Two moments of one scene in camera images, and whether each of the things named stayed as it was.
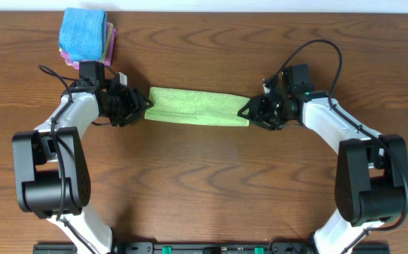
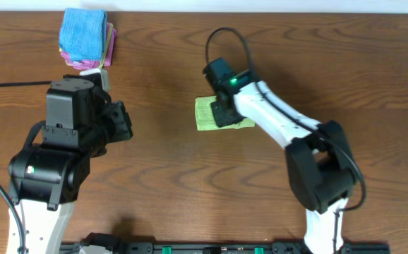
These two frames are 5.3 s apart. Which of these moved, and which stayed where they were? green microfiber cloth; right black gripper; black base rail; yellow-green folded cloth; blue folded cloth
Moved: green microfiber cloth; right black gripper
Stayed: blue folded cloth; black base rail; yellow-green folded cloth
